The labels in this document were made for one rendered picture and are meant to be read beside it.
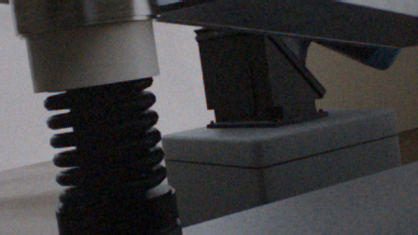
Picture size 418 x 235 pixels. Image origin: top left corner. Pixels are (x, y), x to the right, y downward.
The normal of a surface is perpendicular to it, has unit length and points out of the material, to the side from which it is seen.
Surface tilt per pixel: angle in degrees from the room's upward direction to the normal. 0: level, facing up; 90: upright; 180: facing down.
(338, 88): 90
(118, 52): 90
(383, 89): 90
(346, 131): 90
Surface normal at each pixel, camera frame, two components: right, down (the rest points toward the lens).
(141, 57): 0.77, -0.04
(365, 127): 0.49, 0.02
